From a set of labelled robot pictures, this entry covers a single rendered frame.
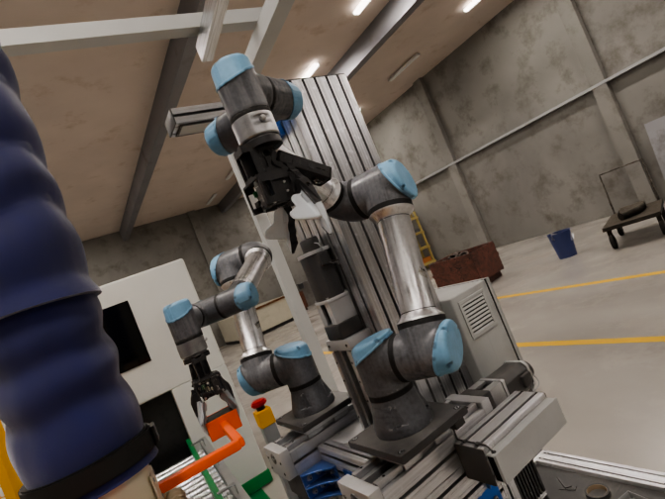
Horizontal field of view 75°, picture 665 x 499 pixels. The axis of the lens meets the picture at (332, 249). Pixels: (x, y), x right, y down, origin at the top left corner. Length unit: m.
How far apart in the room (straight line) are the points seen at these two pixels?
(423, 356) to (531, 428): 0.34
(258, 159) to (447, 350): 0.56
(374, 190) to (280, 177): 0.40
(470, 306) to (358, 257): 0.41
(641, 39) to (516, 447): 10.47
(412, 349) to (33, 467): 0.73
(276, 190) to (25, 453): 0.60
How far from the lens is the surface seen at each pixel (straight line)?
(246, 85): 0.79
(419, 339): 1.00
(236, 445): 1.06
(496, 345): 1.53
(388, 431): 1.10
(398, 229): 1.06
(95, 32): 3.16
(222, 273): 1.64
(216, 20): 3.04
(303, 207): 0.71
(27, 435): 0.93
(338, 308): 1.30
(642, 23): 11.25
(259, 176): 0.72
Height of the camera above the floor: 1.48
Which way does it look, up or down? 1 degrees up
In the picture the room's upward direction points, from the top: 22 degrees counter-clockwise
